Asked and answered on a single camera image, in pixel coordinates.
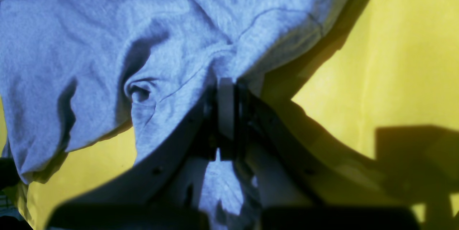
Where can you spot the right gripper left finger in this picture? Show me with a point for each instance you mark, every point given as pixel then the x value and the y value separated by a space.
pixel 163 191

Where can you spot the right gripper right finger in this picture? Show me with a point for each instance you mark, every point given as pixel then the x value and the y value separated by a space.
pixel 296 190

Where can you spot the grey t-shirt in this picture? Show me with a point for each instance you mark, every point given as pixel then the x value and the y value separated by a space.
pixel 72 71

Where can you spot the yellow table cloth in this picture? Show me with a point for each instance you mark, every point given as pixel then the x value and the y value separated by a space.
pixel 376 99

